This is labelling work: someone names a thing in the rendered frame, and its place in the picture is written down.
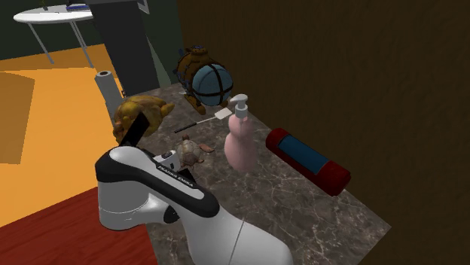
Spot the yellow brown lumpy figure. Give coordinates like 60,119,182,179
111,95,176,145

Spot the grey paper towel roll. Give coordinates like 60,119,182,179
94,69,124,124

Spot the brown turtle figure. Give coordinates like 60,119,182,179
175,134,215,171

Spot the brown diving helmet blue globe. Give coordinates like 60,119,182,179
172,44,235,116

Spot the pink soap dispenser white pump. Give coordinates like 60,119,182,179
223,93,258,172

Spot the white round table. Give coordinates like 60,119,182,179
13,2,95,69

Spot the red cylinder blue panel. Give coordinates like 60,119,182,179
264,126,353,197

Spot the white spatula black handle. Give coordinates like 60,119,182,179
173,107,233,135

